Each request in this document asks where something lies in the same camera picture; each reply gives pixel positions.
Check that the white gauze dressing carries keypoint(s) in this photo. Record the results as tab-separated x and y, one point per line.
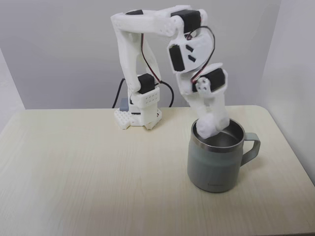
207	127

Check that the grey-green steel mug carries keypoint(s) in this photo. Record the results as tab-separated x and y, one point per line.
214	164

